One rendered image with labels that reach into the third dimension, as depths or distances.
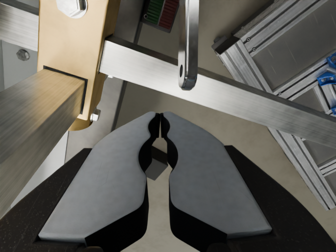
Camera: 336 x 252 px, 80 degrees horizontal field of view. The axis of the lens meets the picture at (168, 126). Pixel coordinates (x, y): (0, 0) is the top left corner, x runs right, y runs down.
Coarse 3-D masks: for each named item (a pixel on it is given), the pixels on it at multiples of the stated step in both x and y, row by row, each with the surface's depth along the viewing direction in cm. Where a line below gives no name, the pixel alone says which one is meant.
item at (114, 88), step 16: (128, 0) 28; (144, 0) 28; (128, 16) 29; (128, 32) 30; (112, 80) 34; (112, 96) 35; (112, 112) 37; (96, 128) 38; (112, 128) 39; (80, 144) 40; (64, 160) 42
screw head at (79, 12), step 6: (60, 0) 14; (66, 0) 14; (72, 0) 14; (78, 0) 14; (84, 0) 15; (60, 6) 14; (66, 6) 14; (72, 6) 14; (78, 6) 14; (84, 6) 15; (66, 12) 14; (72, 12) 15; (78, 12) 15; (84, 12) 15
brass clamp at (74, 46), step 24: (48, 0) 15; (96, 0) 15; (48, 24) 16; (72, 24) 16; (96, 24) 16; (48, 48) 17; (72, 48) 17; (96, 48) 17; (72, 72) 18; (96, 72) 18; (96, 96) 21; (96, 120) 23
